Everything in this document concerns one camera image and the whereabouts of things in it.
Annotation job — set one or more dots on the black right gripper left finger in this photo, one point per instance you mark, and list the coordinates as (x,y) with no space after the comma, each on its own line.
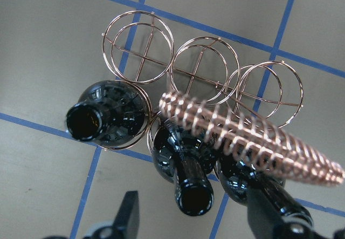
(127,221)

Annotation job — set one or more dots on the dark wine bottle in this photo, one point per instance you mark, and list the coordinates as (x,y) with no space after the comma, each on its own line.
(236,177)
(185,160)

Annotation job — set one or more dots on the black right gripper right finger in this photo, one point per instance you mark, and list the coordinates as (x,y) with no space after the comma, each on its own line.
(263,217)

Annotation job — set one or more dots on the dark wine bottle in basket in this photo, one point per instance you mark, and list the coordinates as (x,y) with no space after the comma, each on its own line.
(236,177)

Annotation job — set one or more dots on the copper wire wine basket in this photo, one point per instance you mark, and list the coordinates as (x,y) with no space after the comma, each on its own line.
(253,139)

